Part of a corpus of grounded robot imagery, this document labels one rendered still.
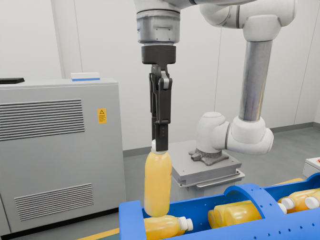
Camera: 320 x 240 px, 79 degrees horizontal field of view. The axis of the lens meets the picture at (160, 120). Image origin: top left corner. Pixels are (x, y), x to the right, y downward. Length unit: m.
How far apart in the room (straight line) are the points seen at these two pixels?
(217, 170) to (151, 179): 0.69
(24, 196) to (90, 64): 1.83
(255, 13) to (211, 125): 0.54
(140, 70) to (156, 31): 2.77
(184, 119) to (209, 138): 2.50
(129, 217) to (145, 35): 0.46
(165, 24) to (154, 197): 0.40
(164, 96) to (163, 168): 0.18
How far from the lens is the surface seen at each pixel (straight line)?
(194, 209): 0.84
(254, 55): 0.94
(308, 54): 5.44
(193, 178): 1.08
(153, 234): 0.69
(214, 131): 1.09
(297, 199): 0.95
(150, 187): 0.51
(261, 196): 0.72
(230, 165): 1.18
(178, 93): 3.43
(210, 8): 0.68
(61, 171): 2.07
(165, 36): 0.40
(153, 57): 0.41
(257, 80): 0.96
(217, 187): 1.21
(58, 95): 1.83
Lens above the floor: 1.64
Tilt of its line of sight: 17 degrees down
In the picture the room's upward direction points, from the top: straight up
